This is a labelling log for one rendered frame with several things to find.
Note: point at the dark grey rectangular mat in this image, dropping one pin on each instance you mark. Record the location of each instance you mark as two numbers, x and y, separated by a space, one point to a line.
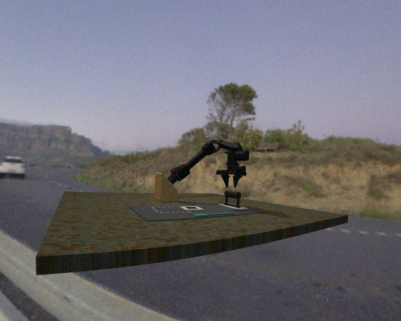
175 212

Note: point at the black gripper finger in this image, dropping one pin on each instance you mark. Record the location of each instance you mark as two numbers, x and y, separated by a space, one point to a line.
226 180
236 179

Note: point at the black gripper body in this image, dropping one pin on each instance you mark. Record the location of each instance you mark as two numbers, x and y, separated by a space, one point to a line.
227 171

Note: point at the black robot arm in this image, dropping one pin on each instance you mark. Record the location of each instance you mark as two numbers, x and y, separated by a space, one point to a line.
234 151

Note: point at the beige square tile with dark square centre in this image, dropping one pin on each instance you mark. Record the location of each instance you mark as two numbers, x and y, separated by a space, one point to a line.
192 208

